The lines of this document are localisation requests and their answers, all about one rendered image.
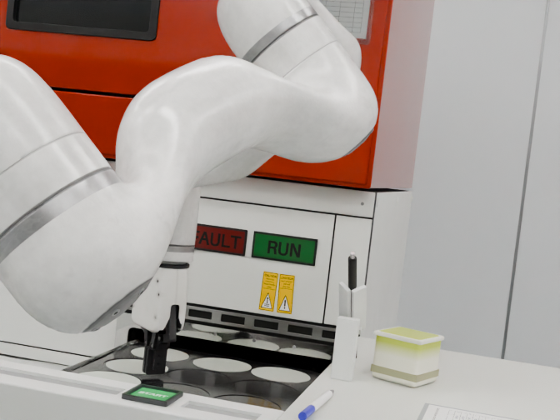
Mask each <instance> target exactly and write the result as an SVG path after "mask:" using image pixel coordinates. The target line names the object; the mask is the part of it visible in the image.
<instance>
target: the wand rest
mask: <svg viewBox="0 0 560 420"><path fill-rule="evenodd" d="M366 314H367V287H366V286H365V285H362V286H361V287H357V288H355V289H353V290H352V311H351V290H350V289H349V288H348V287H347V286H346V285H345V284H344V283H343V282H340V283H339V317H338V318H337V328H336V335H335V342H334V349H333V356H332V370H331V378H334V379H339V380H344V381H349V382H351V381H352V380H353V374H354V367H355V360H356V353H357V345H358V334H361V332H362V330H364V329H366Z"/></svg>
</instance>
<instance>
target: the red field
mask: <svg viewBox="0 0 560 420"><path fill-rule="evenodd" d="M244 237H245V232H240V231H234V230H227V229H221V228H215V227H203V226H197V232H196V240H195V248H206V249H212V250H218V251H224V252H230V253H241V254H243V244H244Z"/></svg>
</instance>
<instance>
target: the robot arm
mask: <svg viewBox="0 0 560 420"><path fill-rule="evenodd" d="M217 20H218V24H219V27H220V29H221V32H222V35H223V36H224V38H225V40H226V42H227V44H228V46H229V47H230V48H231V49H232V51H233V53H234V54H235V55H236V57H231V56H211V57H204V58H200V59H198V60H196V61H193V62H190V63H188V64H186V65H183V66H181V67H179V68H176V69H174V70H172V71H171V72H168V73H166V74H165V75H163V76H161V77H160V78H158V79H156V80H154V81H153V82H150V83H149V84H148V85H147V86H146V87H145V88H143V89H142V90H141V91H140V92H139V93H138V94H137V95H136V96H135V97H134V99H133V100H132V101H131V102H130V104H129V105H128V107H127V109H126V111H125V113H124V115H123V117H122V121H121V123H120V125H119V129H118V132H117V141H116V172H114V170H113V169H112V168H111V166H110V165H109V164H108V162H107V161H106V159H105V158H104V157H103V155H102V154H101V153H100V152H99V151H98V149H97V148H96V146H95V145H94V144H93V142H92V141H91V139H90V138H89V137H88V135H87V134H86V133H85V132H84V131H83V129H82V128H81V126H80V125H79V124H78V122H77V121H76V119H75V118H74V117H73V115H72V114H71V113H70V112H69V111H68V109H67V108H66V106H65V105H64V104H63V102H62V101H61V100H60V99H59V97H58V96H57V95H56V93H55V92H54V91H53V90H52V89H51V88H50V87H49V86H48V85H47V84H46V83H45V82H44V81H43V79H42V78H41V77H40V76H39V75H38V74H37V73H35V72H34V71H33V70H32V69H31V68H30V67H28V66H27V65H26V64H24V63H23V62H20V61H18V60H17V59H15V58H12V57H9V56H5V55H1V54H0V280H1V282H2V283H3V285H4V286H5V287H6V289H7V290H8V291H9V292H10V293H11V294H12V296H13V297H14V299H15V300H16V301H17V303H18V304H19V305H20V306H21V307H22V308H23V309H24V310H25V311H26V312H27V313H28V314H29V315H30V316H32V317H33V318H34V319H35V320H37V321H38V322H40V323H41V324H43V325H45V326H46V327H48V328H51V329H53V330H56V331H58V332H61V333H70V334H79V333H87V332H91V331H92V332H95V331H97V330H99V329H100V328H101V327H103V326H106V325H107V324H109V323H110V322H111V321H113V320H114V319H116V318H118V317H119V316H121V315H122V314H123V313H124V312H125V311H126V310H127V309H128V308H130V307H131V306H132V320H133V321H134V322H135V323H136V324H137V325H139V326H141V328H142V330H143V331H144V346H145V348H144V355H143V363H142V371H143V372H144V373H146V374H147V375H157V374H164V373H165V368H166V361H167V353H168V349H169V345H170V343H175V342H176V335H177V333H179V332H181V331H182V330H183V325H184V321H185V314H186V305H187V290H188V270H187V268H189V267H190V264H189V263H188V262H192V261H193V255H194V248H195V240H196V232H197V225H198V210H199V203H200V195H201V187H202V186H207V185H212V184H217V183H228V182H233V181H237V180H239V179H242V178H245V177H246V176H248V175H249V174H251V173H253V172H254V171H256V170H257V169H258V168H259V167H261V166H262V165H263V164H264V163H265V162H266V161H267V160H268V159H269V158H271V157H272V156H273V155H277V156H279V157H282V158H286V159H290V160H293V161H297V162H303V163H325V162H329V161H332V160H336V159H339V158H341V157H344V156H346V155H348V154H350V153H352V152H353V151H354V150H355V149H357V148H358V147H359V146H360V145H361V144H362V143H364V142H365V141H366V139H367V138H368V136H369V135H370V134H371V133H372V132H373V130H374V126H375V124H376V121H377V118H378V102H377V99H376V96H375V93H374V91H373V89H372V87H371V85H370V83H369V82H368V80H367V79H366V78H365V76H364V75H363V73H362V72H361V70H360V68H361V61H362V54H361V48H360V46H359V43H358V41H357V39H356V38H355V37H354V36H353V35H352V34H351V33H350V32H349V31H348V30H347V29H346V28H345V27H343V26H342V25H341V24H340V23H339V22H338V20H337V19H336V18H335V17H334V16H333V15H332V14H331V13H330V12H329V11H328V10H327V9H326V8H325V7H324V6H323V5H322V4H321V3H320V2H319V1H318V0H218V3H217Z"/></svg>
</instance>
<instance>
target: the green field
mask: <svg viewBox="0 0 560 420"><path fill-rule="evenodd" d="M314 248H315V242H314V241H308V240H302V239H296V238H290V237H278V236H271V235H265V234H258V233H256V237H255V244H254V252H253V256H259V257H265V258H277V259H283V260H289V261H295V262H301V263H313V256H314Z"/></svg>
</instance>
